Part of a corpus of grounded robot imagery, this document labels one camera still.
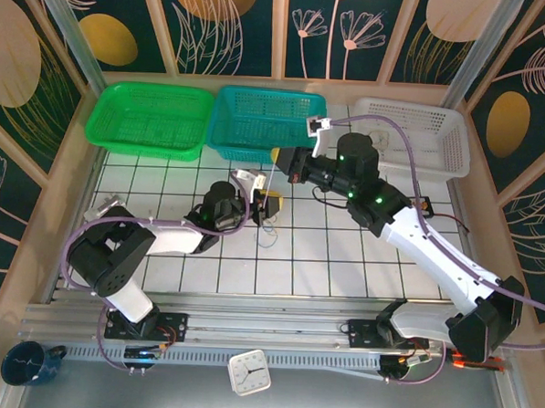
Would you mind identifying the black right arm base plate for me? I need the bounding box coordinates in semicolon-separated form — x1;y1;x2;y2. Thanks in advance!
340;317;432;355

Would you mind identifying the aluminium frame post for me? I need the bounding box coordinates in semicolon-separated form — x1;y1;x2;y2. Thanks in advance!
436;0;527;122
21;0;113;91

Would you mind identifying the white square clock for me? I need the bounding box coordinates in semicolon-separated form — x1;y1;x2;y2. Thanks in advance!
225;347;274;400

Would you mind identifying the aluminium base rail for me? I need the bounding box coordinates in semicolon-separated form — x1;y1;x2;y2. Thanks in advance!
18;281;510;363

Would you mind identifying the small controller board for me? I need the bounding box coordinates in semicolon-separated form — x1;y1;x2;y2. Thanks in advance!
395;354;433;369
123;345;163;361

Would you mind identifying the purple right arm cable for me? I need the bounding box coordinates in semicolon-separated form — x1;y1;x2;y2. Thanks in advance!
315;114;545;393

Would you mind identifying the teal plastic basket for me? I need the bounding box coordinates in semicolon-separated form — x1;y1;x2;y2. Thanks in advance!
204;83;330;167

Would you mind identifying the green plastic basket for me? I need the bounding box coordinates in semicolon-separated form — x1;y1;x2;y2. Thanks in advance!
82;78;216;162

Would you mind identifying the white plastic basket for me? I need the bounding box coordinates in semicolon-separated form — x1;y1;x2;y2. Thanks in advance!
349;96;476;183

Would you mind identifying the grey slotted cable duct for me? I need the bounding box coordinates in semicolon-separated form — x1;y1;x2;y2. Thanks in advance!
65;339;384;379

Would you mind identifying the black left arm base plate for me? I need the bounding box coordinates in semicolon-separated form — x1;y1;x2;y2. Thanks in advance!
103;308;189;345

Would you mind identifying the orange black hand tool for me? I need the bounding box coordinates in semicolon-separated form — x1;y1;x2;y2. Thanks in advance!
445;350;507;373

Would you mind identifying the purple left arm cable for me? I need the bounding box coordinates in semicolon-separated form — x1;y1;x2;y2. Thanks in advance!
56;163;251;378

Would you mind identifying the thin red black wire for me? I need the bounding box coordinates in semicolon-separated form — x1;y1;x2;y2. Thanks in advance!
432;214;473;235

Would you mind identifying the white grid mat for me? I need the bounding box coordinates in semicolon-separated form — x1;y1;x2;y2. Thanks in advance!
73;89;487;308

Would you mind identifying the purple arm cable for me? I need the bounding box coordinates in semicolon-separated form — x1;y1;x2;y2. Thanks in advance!
315;114;545;393
56;163;251;378

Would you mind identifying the dark blue mug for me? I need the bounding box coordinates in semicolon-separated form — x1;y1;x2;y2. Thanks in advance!
0;339;68;390

